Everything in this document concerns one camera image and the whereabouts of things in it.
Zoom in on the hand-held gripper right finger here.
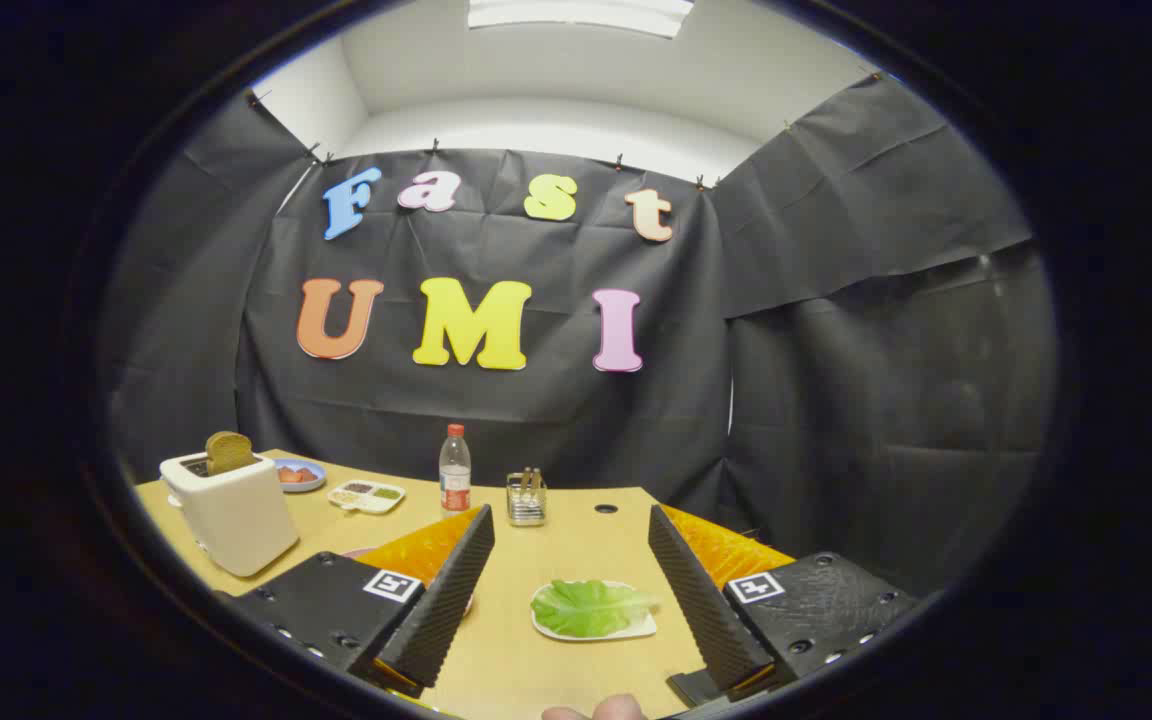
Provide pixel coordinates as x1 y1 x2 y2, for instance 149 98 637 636
648 504 922 701

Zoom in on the white divided seasoning dish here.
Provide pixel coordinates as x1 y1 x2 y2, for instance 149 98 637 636
328 480 407 515

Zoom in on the ceiling light panel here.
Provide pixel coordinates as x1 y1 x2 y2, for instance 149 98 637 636
467 0 695 39

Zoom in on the clear red-capped water bottle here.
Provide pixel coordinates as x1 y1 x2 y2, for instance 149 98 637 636
438 424 473 513

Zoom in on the green lettuce leaf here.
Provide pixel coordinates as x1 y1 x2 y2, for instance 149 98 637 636
532 579 659 639

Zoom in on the white square plate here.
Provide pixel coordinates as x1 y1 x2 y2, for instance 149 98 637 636
530 580 659 643

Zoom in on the small blue plate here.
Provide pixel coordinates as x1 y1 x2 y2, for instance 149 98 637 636
273 458 328 493

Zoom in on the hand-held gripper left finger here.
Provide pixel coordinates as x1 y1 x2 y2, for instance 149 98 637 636
214 505 497 699

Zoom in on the metal mesh utensil holder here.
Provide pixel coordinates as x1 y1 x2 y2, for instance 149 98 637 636
506 472 548 528

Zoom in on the white toaster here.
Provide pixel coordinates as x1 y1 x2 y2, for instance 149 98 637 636
159 450 301 578

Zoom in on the brown bread slice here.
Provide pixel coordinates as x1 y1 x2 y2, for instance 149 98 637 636
205 431 257 477

